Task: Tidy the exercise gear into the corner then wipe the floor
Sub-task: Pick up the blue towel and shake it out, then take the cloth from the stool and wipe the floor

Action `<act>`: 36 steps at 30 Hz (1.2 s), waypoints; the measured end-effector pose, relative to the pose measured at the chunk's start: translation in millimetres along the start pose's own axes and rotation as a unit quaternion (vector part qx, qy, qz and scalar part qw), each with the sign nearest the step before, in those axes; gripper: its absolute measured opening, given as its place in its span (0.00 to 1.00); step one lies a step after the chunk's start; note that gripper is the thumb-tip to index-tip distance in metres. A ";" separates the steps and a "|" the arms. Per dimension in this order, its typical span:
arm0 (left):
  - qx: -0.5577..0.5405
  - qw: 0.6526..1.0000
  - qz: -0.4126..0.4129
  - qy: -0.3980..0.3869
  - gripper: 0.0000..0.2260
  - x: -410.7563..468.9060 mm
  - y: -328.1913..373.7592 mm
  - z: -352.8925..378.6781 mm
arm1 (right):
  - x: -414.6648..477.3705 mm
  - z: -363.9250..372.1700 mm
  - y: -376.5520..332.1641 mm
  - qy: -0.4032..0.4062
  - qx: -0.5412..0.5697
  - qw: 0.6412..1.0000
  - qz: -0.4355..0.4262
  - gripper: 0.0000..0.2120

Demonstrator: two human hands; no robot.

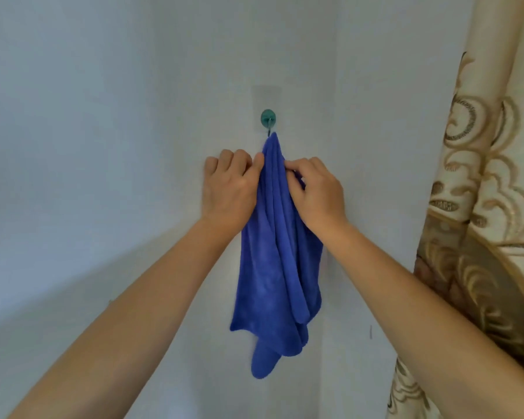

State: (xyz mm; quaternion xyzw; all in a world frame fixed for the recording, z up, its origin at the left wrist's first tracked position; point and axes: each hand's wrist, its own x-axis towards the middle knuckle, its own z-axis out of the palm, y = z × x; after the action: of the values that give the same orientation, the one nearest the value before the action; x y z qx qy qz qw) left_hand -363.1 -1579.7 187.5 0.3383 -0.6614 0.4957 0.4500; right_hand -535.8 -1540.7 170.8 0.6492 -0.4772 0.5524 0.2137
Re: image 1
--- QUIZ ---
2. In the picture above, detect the person's right hand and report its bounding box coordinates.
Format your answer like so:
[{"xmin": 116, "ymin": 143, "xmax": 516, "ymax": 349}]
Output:
[{"xmin": 283, "ymin": 157, "xmax": 349, "ymax": 234}]

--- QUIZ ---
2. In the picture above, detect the person's left hand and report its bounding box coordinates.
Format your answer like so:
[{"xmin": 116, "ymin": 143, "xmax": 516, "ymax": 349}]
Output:
[{"xmin": 200, "ymin": 148, "xmax": 265, "ymax": 232}]

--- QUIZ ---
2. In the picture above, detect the blue microfibre towel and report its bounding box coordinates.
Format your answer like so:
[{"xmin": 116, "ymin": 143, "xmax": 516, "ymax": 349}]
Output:
[{"xmin": 230, "ymin": 132, "xmax": 324, "ymax": 380}]

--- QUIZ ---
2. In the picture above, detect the person's right forearm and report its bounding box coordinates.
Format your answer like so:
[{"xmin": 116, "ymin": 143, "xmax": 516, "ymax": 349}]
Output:
[{"xmin": 309, "ymin": 221, "xmax": 524, "ymax": 419}]

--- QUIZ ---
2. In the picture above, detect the person's left forearm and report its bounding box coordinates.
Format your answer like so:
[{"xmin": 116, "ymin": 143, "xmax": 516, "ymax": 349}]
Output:
[{"xmin": 6, "ymin": 217, "xmax": 249, "ymax": 419}]

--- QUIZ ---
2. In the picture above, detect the beige patterned curtain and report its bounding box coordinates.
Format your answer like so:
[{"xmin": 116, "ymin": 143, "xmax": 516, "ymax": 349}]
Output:
[{"xmin": 386, "ymin": 0, "xmax": 524, "ymax": 419}]

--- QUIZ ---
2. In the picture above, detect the green adhesive wall hook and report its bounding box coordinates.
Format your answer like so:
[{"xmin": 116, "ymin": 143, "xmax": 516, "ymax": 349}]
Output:
[{"xmin": 260, "ymin": 109, "xmax": 277, "ymax": 138}]

